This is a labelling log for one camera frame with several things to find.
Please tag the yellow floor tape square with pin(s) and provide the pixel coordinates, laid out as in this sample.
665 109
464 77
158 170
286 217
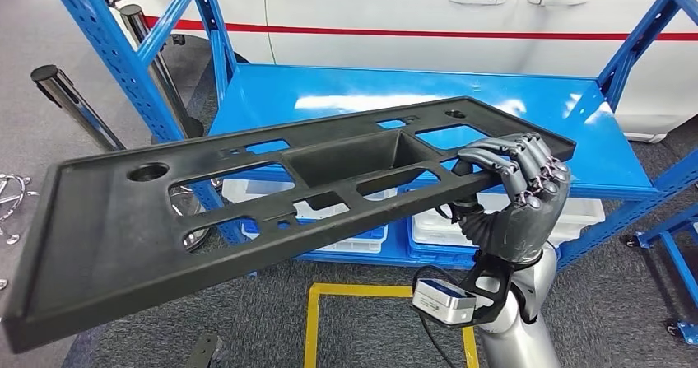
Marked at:
311 327

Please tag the blue metal shelf rack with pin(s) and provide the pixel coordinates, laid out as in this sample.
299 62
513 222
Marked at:
545 109
662 230

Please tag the white car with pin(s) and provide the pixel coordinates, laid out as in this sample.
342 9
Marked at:
382 0

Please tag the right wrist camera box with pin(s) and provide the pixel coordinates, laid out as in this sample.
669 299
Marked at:
442 305

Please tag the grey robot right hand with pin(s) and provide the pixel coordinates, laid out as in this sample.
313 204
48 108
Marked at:
523 229

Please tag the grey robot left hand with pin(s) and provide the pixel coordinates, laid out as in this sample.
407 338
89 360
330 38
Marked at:
204 354

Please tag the white plastic bin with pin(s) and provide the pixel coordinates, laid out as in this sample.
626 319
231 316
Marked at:
578 210
256 191
436 234
354 245

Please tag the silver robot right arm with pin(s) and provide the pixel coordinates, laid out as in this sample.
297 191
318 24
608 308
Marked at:
518 343

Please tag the black plastic panel part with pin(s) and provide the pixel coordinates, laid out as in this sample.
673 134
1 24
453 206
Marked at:
109 256

